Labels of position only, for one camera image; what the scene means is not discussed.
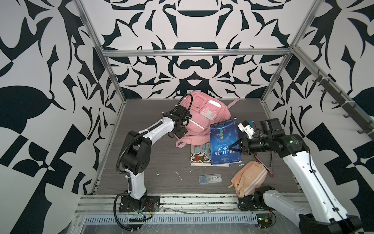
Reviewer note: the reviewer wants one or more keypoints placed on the pink school backpack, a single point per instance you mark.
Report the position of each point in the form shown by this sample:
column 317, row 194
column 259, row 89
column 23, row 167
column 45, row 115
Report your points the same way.
column 205, row 111

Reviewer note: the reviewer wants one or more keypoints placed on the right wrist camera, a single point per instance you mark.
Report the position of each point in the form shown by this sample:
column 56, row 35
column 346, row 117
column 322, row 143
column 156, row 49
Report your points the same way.
column 247, row 127

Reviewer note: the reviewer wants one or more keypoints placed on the aluminium frame crossbar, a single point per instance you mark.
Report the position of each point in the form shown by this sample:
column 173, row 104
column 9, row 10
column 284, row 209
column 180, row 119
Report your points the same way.
column 194, row 52

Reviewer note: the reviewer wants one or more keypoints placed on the small circuit board front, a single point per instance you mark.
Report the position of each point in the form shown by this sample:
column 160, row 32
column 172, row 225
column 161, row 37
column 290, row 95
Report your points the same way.
column 266, row 220

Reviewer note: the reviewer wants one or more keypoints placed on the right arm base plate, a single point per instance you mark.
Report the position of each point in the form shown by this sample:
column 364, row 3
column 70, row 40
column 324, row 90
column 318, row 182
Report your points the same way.
column 253, row 203

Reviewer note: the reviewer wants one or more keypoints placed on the peach pink pencil case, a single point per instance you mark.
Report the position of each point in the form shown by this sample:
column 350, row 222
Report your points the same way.
column 248, row 178

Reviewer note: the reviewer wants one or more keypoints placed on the blue Little Prince book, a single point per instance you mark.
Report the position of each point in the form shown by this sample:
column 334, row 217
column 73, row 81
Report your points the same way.
column 222, row 135

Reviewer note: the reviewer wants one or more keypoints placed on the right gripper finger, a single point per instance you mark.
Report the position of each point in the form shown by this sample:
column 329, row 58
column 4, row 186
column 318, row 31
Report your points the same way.
column 236, row 150
column 237, row 144

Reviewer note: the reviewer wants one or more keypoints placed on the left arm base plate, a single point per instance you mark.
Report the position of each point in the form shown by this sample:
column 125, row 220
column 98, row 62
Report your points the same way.
column 145, row 204

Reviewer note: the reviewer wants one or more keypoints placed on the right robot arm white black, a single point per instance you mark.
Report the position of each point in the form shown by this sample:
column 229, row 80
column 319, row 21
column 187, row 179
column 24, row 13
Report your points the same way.
column 325, row 215

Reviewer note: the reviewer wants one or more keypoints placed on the illustrated comic book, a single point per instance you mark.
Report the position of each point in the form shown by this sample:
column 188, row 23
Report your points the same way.
column 201, row 156

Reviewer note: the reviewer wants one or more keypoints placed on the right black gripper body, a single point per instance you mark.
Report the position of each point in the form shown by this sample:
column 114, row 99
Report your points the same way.
column 255, row 145

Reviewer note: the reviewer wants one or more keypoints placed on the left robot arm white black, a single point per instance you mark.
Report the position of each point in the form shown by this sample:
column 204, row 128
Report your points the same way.
column 136, row 151

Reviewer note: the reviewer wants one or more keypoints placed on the clear plastic ruler case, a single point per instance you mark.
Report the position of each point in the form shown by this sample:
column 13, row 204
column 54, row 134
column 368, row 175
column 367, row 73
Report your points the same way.
column 210, row 179

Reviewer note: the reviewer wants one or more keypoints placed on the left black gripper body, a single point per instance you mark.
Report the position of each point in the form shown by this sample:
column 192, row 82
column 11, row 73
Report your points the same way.
column 181, row 132

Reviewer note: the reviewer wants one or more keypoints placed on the red pen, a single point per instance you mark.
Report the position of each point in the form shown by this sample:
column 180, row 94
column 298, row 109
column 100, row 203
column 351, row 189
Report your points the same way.
column 268, row 169

